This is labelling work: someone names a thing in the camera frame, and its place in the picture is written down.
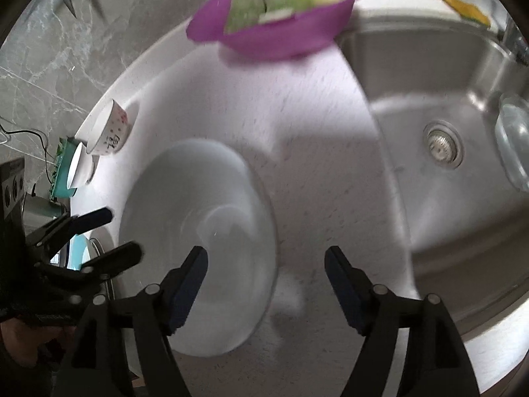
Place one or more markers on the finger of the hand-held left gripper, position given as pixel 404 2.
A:
pixel 120 254
pixel 95 218

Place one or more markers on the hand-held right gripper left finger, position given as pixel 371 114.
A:
pixel 188 289

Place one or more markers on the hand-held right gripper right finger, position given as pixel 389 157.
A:
pixel 345 289

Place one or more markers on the teal floral plate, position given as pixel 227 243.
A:
pixel 78 253

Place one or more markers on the small white bowl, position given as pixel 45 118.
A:
pixel 80 165

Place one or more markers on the black-rimmed floral bowl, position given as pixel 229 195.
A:
pixel 109 132

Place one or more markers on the large white bowl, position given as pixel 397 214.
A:
pixel 194 198

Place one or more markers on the person's left hand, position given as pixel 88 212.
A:
pixel 20 337

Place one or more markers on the teal plastic basin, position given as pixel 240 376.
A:
pixel 62 184

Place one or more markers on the leafy green vegetables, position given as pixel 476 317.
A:
pixel 57 159

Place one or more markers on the sink drain strainer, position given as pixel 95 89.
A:
pixel 443 144

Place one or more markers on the clear glass bowl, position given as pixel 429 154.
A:
pixel 512 140

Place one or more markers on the stainless steel sink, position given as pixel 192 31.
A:
pixel 413 70

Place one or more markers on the purple plastic basin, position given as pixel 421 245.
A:
pixel 268 41

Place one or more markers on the chrome faucet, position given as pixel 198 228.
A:
pixel 516 41

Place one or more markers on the yellow sponge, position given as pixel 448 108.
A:
pixel 467 11

